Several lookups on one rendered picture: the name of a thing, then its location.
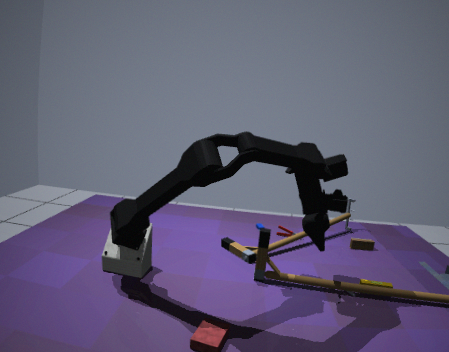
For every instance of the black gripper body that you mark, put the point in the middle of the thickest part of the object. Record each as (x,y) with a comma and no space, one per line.
(311,205)

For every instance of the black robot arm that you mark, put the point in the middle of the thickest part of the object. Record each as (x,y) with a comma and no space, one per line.
(200,165)

